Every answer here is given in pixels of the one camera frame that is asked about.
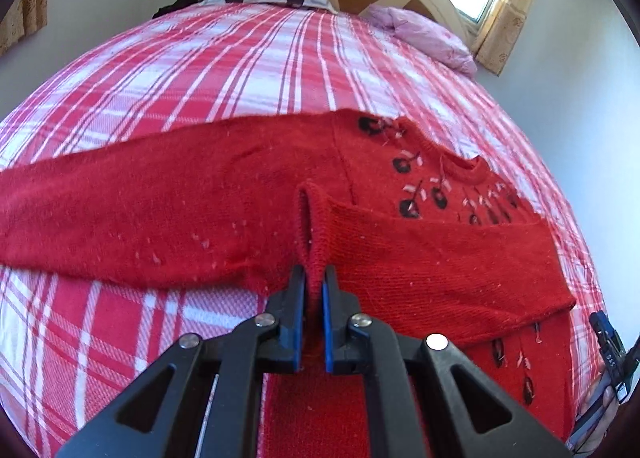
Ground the dark cloth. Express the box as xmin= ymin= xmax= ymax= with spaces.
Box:
xmin=151 ymin=0 xmax=201 ymax=19

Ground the pink pillow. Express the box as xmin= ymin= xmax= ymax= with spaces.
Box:
xmin=360 ymin=6 xmax=478 ymax=76

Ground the red white plaid bedsheet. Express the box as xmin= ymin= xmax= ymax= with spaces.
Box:
xmin=0 ymin=3 xmax=608 ymax=458

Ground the red knit sweater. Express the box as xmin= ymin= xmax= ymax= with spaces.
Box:
xmin=0 ymin=108 xmax=576 ymax=458

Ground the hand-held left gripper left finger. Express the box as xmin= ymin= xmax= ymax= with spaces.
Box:
xmin=55 ymin=265 xmax=307 ymax=458

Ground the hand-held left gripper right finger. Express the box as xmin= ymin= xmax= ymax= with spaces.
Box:
xmin=322 ymin=265 xmax=572 ymax=458

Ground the beige patterned curtain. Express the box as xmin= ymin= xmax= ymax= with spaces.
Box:
xmin=470 ymin=0 xmax=551 ymax=76
xmin=0 ymin=0 xmax=51 ymax=56

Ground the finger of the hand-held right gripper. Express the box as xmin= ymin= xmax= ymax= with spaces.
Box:
xmin=588 ymin=311 xmax=625 ymax=356

